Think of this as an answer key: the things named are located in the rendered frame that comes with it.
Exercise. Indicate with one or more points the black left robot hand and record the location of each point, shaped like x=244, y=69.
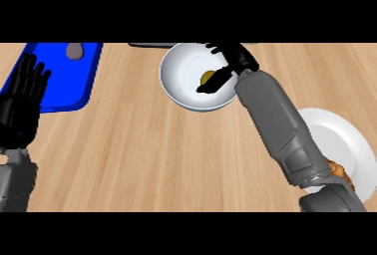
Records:
x=19, y=99

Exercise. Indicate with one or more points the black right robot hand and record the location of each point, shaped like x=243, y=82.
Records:
x=234, y=59

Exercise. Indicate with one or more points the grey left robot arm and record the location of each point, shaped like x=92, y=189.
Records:
x=15, y=179

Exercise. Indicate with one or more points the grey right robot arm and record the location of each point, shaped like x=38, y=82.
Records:
x=290, y=139

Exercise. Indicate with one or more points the yellow lemon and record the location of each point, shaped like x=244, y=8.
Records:
x=207, y=77

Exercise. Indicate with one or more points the white bowl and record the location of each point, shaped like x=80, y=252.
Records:
x=188, y=78

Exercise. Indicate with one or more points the white plate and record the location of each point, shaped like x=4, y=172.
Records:
x=343, y=146

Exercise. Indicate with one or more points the blue cutting board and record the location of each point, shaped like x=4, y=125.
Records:
x=64, y=73

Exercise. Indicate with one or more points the dark grey flat object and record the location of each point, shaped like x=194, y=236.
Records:
x=146, y=44

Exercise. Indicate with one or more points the grey oval object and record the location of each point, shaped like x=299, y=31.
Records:
x=74, y=51

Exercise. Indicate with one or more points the orange brown food item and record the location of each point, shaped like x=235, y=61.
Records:
x=339, y=172

